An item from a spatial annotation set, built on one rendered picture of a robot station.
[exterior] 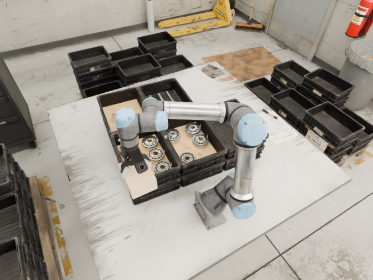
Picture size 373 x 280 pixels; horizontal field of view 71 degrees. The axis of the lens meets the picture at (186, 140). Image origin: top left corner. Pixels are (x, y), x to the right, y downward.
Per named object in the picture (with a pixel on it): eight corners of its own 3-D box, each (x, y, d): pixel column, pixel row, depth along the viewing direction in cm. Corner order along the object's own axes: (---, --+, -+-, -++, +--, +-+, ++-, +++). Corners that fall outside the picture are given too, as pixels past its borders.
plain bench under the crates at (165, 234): (311, 225, 221) (352, 178, 170) (133, 342, 165) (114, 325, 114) (208, 113, 314) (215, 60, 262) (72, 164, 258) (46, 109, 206)
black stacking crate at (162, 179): (181, 179, 153) (181, 167, 144) (131, 197, 144) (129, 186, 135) (157, 134, 177) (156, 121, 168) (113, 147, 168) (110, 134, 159)
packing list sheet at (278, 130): (300, 134, 195) (300, 134, 195) (277, 145, 187) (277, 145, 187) (270, 108, 214) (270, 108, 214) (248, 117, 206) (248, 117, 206)
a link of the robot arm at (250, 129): (245, 200, 139) (256, 104, 113) (257, 221, 126) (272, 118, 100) (223, 203, 137) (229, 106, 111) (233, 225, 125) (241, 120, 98)
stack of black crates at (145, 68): (152, 86, 322) (150, 53, 289) (163, 100, 305) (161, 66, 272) (121, 95, 308) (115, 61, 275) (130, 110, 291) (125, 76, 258)
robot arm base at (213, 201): (222, 214, 148) (236, 203, 146) (213, 218, 135) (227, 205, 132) (207, 193, 154) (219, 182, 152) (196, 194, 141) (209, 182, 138)
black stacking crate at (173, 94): (196, 121, 186) (197, 109, 177) (157, 133, 177) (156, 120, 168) (174, 89, 210) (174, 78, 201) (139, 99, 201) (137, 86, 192)
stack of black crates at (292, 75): (307, 101, 311) (318, 76, 286) (288, 109, 301) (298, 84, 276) (283, 83, 334) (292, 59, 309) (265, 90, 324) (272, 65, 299)
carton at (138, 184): (157, 188, 121) (156, 179, 115) (132, 199, 117) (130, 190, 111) (143, 164, 130) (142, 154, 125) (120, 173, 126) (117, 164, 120)
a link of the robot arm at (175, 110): (247, 97, 123) (141, 91, 113) (257, 106, 113) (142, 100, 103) (242, 120, 128) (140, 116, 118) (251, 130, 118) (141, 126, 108)
